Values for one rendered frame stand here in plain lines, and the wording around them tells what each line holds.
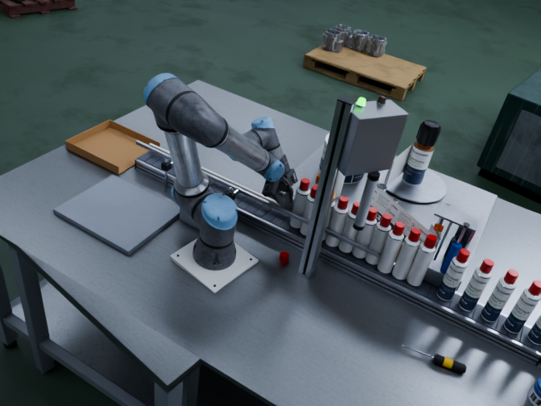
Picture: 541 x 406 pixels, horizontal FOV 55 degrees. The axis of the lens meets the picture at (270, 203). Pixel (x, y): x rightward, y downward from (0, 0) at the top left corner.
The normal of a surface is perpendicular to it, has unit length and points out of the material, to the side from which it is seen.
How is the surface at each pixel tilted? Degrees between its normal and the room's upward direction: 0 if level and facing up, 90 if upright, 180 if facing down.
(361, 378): 0
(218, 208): 11
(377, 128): 90
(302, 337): 0
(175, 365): 0
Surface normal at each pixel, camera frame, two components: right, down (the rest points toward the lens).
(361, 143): 0.41, 0.59
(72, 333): 0.13, -0.79
